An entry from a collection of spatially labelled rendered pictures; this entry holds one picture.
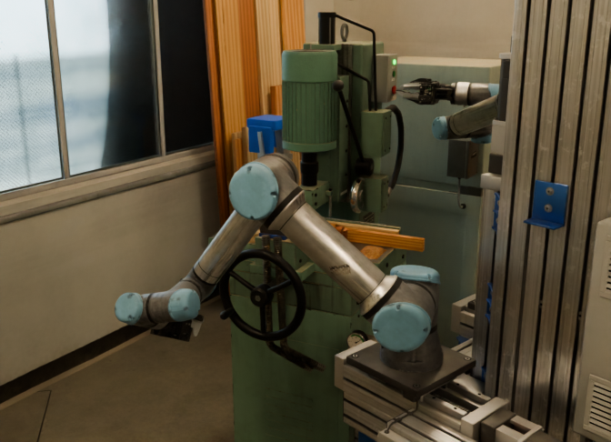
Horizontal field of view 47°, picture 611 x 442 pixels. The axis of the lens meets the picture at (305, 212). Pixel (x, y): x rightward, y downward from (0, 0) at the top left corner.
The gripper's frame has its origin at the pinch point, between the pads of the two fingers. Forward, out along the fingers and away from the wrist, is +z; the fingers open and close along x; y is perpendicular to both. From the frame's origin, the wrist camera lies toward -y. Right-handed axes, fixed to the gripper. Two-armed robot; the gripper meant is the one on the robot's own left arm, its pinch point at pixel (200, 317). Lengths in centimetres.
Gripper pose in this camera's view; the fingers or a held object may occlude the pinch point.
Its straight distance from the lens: 205.2
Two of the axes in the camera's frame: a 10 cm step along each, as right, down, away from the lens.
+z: 3.6, 2.6, 8.9
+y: -2.1, 9.6, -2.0
